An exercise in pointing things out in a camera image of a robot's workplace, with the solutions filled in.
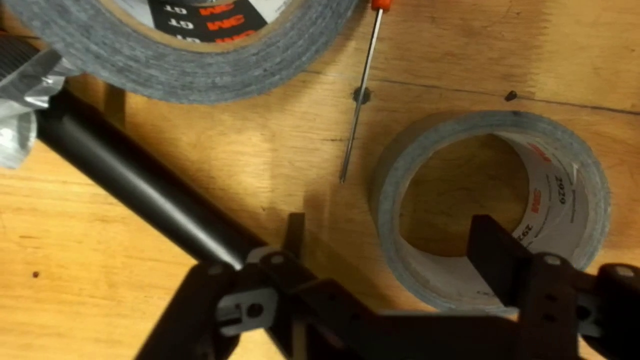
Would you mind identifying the orange-handled screwdriver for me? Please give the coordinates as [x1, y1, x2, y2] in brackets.
[339, 0, 394, 182]

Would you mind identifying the small grey duct tape roll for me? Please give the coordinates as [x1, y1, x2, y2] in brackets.
[368, 110, 610, 311]

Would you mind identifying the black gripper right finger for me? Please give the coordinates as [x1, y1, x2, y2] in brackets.
[466, 215, 640, 360]

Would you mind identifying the black tripod pole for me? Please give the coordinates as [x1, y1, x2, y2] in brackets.
[38, 91, 265, 267]

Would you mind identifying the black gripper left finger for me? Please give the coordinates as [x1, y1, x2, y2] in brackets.
[137, 211, 376, 360]

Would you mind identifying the large grey duct tape roll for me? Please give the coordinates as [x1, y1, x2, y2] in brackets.
[2, 0, 358, 104]

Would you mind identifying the silver metal clamp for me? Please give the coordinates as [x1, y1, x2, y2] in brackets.
[0, 34, 78, 168]

